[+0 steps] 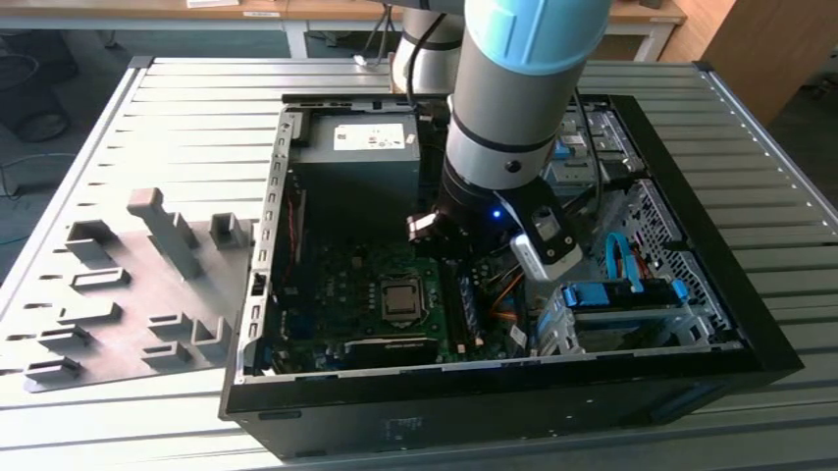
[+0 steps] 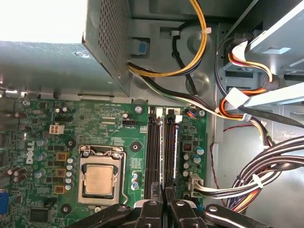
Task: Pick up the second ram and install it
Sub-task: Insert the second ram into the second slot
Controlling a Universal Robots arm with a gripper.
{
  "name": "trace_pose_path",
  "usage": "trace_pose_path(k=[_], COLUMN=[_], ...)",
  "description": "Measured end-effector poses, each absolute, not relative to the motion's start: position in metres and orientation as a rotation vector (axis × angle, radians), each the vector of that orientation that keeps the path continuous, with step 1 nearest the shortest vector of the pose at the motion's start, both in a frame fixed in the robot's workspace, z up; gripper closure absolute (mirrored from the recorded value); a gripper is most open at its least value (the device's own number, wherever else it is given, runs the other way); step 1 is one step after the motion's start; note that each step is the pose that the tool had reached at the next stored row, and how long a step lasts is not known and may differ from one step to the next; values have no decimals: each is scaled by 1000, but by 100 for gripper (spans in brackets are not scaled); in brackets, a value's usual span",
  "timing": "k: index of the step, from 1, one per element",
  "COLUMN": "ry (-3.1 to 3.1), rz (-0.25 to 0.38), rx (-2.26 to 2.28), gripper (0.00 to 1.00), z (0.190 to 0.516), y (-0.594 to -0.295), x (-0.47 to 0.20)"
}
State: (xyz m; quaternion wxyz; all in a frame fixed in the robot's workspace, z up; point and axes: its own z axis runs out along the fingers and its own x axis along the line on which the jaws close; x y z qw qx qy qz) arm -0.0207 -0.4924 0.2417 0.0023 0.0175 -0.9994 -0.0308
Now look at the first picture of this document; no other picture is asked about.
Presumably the grey metal drive cage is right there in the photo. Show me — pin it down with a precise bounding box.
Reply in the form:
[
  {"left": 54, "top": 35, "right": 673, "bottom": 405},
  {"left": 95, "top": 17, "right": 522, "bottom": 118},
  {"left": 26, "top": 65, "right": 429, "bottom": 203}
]
[{"left": 541, "top": 97, "right": 650, "bottom": 217}]

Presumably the silver CPU in socket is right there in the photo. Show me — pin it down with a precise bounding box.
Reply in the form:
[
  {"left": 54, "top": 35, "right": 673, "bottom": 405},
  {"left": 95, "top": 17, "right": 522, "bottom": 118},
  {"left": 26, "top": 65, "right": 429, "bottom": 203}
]
[{"left": 374, "top": 278, "right": 428, "bottom": 328}]

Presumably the grey power supply unit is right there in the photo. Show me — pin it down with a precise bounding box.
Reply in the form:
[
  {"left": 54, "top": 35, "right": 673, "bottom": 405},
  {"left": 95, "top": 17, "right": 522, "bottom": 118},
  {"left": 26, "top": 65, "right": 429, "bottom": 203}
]
[{"left": 291, "top": 115, "right": 425, "bottom": 232}]

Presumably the hard disk in blue carrier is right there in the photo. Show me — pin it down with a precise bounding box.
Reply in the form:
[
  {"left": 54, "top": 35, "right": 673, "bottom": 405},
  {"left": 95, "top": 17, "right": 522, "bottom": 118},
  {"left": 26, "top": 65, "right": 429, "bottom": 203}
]
[{"left": 561, "top": 279, "right": 689, "bottom": 313}]

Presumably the dark green motherboard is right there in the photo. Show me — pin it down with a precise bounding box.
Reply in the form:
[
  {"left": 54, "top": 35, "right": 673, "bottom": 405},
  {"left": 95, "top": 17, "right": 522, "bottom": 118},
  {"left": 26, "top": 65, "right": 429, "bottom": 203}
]
[{"left": 271, "top": 230, "right": 529, "bottom": 372}]

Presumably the black graphics card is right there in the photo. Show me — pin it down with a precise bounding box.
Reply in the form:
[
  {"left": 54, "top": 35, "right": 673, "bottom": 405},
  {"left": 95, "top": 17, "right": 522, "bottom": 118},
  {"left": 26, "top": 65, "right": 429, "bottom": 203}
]
[{"left": 343, "top": 336, "right": 442, "bottom": 368}]

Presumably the grey metal disk bay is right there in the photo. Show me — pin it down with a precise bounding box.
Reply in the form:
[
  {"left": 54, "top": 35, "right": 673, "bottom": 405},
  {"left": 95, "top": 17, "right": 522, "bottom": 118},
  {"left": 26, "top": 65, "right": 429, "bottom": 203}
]
[{"left": 533, "top": 279, "right": 713, "bottom": 357}]

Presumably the black open PC case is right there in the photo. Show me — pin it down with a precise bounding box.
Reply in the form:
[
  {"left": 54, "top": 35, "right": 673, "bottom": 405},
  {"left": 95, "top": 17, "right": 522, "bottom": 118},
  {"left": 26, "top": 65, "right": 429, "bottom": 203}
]
[{"left": 218, "top": 92, "right": 805, "bottom": 462}]

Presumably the grey parts rack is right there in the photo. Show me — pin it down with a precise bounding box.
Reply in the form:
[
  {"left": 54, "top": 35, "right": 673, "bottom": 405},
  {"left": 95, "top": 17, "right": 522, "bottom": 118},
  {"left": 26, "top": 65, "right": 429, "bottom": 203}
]
[{"left": 23, "top": 188, "right": 263, "bottom": 393}]

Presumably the wooden cabinet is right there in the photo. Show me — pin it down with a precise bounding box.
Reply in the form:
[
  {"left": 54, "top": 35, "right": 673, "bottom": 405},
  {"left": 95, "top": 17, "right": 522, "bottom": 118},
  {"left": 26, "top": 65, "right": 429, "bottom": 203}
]
[{"left": 661, "top": 0, "right": 838, "bottom": 127}]

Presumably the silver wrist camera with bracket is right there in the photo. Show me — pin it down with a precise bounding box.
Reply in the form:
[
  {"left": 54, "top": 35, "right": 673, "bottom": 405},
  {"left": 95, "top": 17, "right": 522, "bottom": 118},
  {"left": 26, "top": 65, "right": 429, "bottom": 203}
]
[{"left": 494, "top": 188, "right": 586, "bottom": 285}]

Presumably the orange flat wire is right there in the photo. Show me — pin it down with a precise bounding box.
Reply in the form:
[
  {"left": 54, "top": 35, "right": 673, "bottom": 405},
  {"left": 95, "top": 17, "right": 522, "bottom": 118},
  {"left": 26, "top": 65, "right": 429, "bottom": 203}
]
[{"left": 488, "top": 273, "right": 526, "bottom": 323}]

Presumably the blue data wire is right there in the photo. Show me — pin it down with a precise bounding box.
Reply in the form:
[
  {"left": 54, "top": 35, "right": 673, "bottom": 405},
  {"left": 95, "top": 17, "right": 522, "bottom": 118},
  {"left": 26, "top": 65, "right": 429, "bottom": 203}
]
[{"left": 605, "top": 230, "right": 648, "bottom": 295}]

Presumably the thin red wire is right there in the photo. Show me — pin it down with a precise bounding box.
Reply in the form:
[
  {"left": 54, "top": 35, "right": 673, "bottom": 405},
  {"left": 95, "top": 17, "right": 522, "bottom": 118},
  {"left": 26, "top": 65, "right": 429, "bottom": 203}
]
[{"left": 283, "top": 188, "right": 309, "bottom": 266}]

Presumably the black camera cable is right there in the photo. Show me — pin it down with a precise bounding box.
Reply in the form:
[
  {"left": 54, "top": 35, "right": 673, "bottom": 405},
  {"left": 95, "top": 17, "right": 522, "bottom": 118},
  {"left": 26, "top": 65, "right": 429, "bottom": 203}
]
[{"left": 403, "top": 0, "right": 457, "bottom": 124}]

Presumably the grey cable with white plug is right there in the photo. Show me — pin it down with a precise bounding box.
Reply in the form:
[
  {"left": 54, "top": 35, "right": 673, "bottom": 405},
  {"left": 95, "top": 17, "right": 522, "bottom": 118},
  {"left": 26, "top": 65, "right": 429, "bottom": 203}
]
[{"left": 353, "top": 0, "right": 405, "bottom": 71}]

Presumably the wooden desk with white frame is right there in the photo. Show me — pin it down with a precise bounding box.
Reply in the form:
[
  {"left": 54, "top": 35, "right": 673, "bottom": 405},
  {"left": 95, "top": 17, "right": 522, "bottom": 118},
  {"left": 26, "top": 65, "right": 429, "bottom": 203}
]
[{"left": 0, "top": 0, "right": 689, "bottom": 63}]

